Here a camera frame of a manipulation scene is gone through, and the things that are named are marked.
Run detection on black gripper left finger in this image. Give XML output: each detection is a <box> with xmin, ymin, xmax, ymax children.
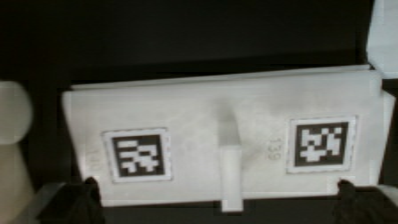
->
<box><xmin>12</xmin><ymin>176</ymin><xmax>107</xmax><ymax>224</ymax></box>

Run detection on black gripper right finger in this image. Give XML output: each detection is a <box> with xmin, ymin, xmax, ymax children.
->
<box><xmin>332</xmin><ymin>180</ymin><xmax>398</xmax><ymax>224</ymax></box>

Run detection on white cabinet door with tags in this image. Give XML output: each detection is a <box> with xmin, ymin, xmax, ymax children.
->
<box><xmin>62</xmin><ymin>68</ymin><xmax>394</xmax><ymax>212</ymax></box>

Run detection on white cabinet body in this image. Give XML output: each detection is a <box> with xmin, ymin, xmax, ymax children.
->
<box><xmin>0</xmin><ymin>81</ymin><xmax>34</xmax><ymax>224</ymax></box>

